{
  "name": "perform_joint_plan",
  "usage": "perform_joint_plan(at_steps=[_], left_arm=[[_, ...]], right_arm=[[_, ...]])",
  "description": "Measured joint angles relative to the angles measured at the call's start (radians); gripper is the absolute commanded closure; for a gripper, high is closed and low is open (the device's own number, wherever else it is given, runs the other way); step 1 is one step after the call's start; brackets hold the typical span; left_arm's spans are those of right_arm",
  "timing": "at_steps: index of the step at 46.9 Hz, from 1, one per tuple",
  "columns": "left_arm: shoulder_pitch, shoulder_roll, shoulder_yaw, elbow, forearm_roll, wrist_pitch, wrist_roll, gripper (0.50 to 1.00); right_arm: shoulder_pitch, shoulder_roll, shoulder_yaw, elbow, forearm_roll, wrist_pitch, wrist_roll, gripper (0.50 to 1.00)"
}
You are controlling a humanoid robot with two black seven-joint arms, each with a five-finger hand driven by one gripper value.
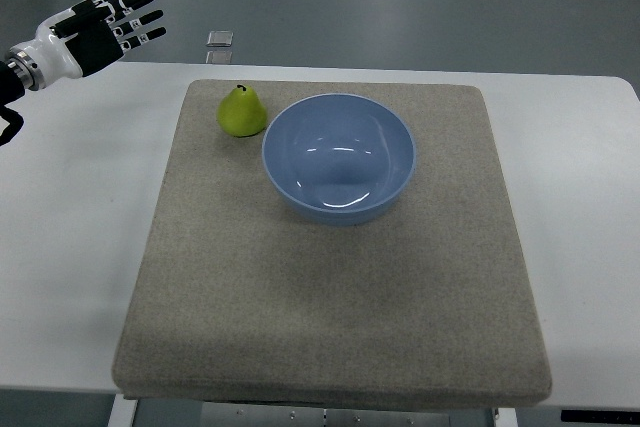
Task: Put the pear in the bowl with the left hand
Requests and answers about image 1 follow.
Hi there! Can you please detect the upper floor outlet plate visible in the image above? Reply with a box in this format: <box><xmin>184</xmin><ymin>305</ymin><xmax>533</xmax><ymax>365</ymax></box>
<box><xmin>206</xmin><ymin>30</ymin><xmax>234</xmax><ymax>47</ymax></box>

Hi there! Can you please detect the green pear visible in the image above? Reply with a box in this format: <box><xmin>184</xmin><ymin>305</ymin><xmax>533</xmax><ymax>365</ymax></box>
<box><xmin>216</xmin><ymin>84</ymin><xmax>268</xmax><ymax>137</ymax></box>

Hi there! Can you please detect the beige felt mat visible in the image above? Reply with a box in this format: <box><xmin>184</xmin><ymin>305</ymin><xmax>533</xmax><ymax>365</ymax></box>
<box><xmin>112</xmin><ymin>80</ymin><xmax>552</xmax><ymax>411</ymax></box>

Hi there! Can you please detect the white table frame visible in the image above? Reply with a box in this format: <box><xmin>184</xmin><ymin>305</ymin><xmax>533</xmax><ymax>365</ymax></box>
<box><xmin>107</xmin><ymin>395</ymin><xmax>519</xmax><ymax>426</ymax></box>

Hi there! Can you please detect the floor outlet plate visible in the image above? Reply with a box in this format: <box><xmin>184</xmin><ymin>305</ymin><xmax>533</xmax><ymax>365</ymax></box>
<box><xmin>206</xmin><ymin>30</ymin><xmax>234</xmax><ymax>47</ymax></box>
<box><xmin>205</xmin><ymin>50</ymin><xmax>233</xmax><ymax>65</ymax></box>

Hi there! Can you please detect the blue bowl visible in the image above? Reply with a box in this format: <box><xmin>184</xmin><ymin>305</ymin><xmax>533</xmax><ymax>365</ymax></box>
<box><xmin>262</xmin><ymin>93</ymin><xmax>417</xmax><ymax>226</ymax></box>

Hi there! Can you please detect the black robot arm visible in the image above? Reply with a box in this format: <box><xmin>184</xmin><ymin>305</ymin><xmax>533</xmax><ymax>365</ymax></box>
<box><xmin>1</xmin><ymin>61</ymin><xmax>25</xmax><ymax>146</ymax></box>

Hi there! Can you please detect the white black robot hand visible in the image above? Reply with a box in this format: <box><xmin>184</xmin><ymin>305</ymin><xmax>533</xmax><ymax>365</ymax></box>
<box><xmin>1</xmin><ymin>0</ymin><xmax>166</xmax><ymax>91</ymax></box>

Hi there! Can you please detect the lower floor outlet plate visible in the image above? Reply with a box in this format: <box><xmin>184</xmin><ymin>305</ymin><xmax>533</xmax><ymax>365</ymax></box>
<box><xmin>205</xmin><ymin>50</ymin><xmax>233</xmax><ymax>65</ymax></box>

